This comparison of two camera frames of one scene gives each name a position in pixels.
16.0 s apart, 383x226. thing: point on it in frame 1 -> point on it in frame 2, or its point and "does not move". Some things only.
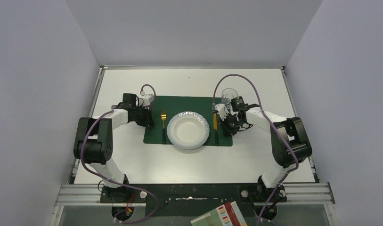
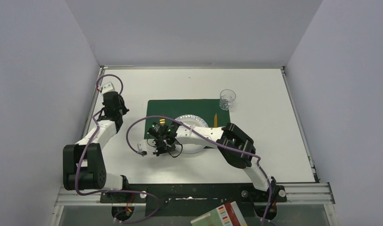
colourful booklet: [229, 214] does not move
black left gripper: [146, 117] -> [115, 101]
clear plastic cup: [228, 94] does not move
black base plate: [191, 199] does not move
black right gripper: [228, 124] -> [161, 144]
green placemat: [165, 108] does not move
